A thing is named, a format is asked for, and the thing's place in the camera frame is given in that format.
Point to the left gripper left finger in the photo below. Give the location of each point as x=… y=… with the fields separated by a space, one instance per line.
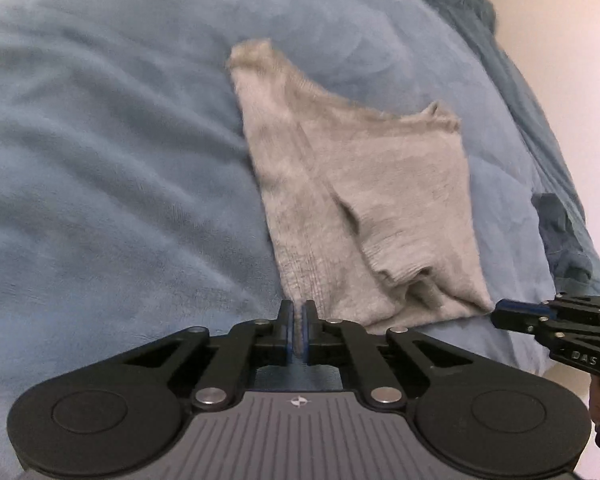
x=118 y=415

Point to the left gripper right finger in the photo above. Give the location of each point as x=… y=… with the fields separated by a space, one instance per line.
x=479 y=416

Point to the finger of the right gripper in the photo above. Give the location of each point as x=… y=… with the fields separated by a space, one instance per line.
x=555 y=304
x=550 y=325

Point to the grey polo shirt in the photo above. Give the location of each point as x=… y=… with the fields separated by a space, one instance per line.
x=369 y=213

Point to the dark blue jeans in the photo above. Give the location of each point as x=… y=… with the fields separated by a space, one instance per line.
x=569 y=264

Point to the blue fleece duvet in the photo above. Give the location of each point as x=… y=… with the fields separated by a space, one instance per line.
x=128 y=206

